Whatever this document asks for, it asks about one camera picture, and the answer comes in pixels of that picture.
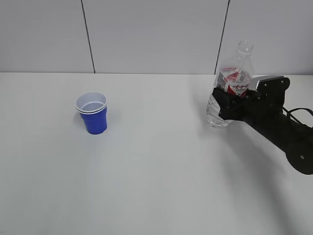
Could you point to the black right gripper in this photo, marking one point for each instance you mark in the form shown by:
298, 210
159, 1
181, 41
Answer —
250, 109

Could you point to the clear Wahaha water bottle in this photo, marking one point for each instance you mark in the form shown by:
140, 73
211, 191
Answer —
233, 76

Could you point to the blue paper cup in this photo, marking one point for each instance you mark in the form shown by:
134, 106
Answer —
92, 108

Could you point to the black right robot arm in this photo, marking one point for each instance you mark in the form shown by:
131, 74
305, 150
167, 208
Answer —
296, 143

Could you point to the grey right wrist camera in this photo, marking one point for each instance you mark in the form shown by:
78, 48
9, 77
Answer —
272, 89

